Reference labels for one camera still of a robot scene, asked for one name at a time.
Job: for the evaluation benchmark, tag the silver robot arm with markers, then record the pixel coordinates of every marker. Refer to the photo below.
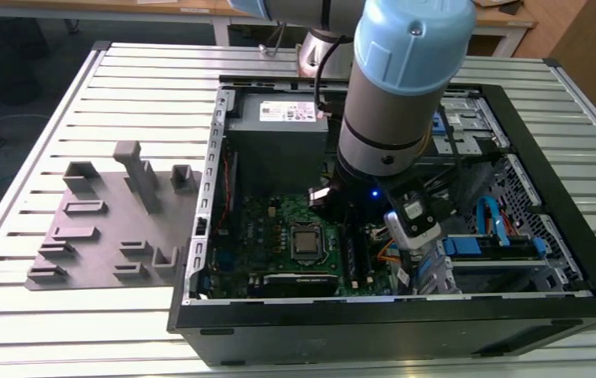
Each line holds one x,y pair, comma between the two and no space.
398,118

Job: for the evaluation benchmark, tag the silver CPU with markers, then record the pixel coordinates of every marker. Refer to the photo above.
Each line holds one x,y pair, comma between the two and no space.
309,243

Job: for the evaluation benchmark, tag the green motherboard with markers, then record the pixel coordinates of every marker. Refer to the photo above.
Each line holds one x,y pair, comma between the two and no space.
266,236

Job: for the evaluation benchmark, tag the grey power supply unit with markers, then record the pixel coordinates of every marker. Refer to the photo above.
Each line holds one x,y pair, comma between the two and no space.
271,149

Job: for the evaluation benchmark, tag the black graphics card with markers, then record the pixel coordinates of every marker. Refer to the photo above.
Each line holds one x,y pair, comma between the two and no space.
298,280

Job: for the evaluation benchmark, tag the small blue plastic latch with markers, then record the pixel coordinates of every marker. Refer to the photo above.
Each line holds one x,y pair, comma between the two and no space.
426,275

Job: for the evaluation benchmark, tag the wide blue disk carrier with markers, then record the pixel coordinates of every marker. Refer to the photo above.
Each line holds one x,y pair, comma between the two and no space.
466,248

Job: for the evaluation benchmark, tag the tall blue drive carrier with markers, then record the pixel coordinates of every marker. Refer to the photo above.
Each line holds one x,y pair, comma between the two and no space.
438,126

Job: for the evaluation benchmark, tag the metal drive cage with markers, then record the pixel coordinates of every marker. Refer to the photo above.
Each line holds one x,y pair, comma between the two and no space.
469,145

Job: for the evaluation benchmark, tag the black PC case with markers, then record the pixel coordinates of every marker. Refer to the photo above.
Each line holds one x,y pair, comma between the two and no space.
329,338

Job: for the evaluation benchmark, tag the grey parts rack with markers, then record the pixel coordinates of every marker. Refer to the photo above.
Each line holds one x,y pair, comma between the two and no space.
119,220

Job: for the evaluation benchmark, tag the small wooden desk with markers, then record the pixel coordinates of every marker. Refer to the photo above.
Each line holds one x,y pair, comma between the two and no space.
503,23

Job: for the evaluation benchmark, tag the brown wooden cabinet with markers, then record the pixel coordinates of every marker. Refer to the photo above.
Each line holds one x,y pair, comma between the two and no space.
587,43

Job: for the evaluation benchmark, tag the long wooden desk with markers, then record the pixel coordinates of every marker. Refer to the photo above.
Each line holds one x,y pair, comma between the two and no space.
93,7

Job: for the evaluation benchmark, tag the black office chair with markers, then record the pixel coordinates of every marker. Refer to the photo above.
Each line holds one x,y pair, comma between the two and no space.
9,59

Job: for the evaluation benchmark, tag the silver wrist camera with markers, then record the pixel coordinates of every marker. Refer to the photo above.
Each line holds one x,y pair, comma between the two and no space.
415,234

